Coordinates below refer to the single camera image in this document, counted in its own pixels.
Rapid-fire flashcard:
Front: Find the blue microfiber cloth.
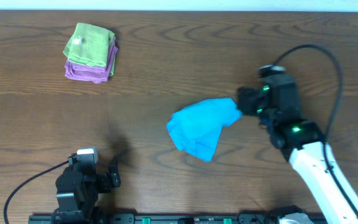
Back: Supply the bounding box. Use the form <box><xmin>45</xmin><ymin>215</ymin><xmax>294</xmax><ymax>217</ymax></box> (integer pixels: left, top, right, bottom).
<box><xmin>167</xmin><ymin>98</ymin><xmax>242</xmax><ymax>162</ymax></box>

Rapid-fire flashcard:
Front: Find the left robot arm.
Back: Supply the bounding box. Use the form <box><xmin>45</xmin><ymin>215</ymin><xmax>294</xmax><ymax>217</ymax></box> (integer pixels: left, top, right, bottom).
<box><xmin>50</xmin><ymin>158</ymin><xmax>121</xmax><ymax>224</ymax></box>

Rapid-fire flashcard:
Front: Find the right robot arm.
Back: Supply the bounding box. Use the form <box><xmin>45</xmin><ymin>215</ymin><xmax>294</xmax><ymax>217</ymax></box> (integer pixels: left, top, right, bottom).
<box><xmin>237</xmin><ymin>85</ymin><xmax>358</xmax><ymax>223</ymax></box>

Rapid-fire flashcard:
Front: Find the purple folded cloth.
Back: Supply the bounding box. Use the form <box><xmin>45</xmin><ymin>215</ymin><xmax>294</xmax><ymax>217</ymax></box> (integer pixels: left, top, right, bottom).
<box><xmin>65</xmin><ymin>37</ymin><xmax>118</xmax><ymax>83</ymax></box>

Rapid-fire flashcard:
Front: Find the green folded cloth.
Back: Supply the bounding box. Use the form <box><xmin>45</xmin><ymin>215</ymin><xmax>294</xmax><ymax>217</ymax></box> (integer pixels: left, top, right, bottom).
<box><xmin>63</xmin><ymin>23</ymin><xmax>116</xmax><ymax>67</ymax></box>

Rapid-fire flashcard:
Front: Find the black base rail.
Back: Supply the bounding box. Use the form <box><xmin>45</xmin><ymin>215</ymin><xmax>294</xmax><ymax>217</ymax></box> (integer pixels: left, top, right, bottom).
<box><xmin>28</xmin><ymin>213</ymin><xmax>327</xmax><ymax>224</ymax></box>

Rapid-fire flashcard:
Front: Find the left black cable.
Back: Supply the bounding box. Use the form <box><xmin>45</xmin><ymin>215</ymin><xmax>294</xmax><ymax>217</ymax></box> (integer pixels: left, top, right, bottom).
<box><xmin>3</xmin><ymin>160</ymin><xmax>71</xmax><ymax>224</ymax></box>

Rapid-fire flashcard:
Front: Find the black cable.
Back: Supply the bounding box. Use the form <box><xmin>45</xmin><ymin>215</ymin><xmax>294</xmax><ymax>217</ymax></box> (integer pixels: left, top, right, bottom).
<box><xmin>272</xmin><ymin>44</ymin><xmax>358</xmax><ymax>224</ymax></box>
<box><xmin>3</xmin><ymin>160</ymin><xmax>71</xmax><ymax>224</ymax></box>

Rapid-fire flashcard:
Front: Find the right black cable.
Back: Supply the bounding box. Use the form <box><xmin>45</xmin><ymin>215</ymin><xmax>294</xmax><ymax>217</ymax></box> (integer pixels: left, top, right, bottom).
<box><xmin>272</xmin><ymin>44</ymin><xmax>358</xmax><ymax>224</ymax></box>

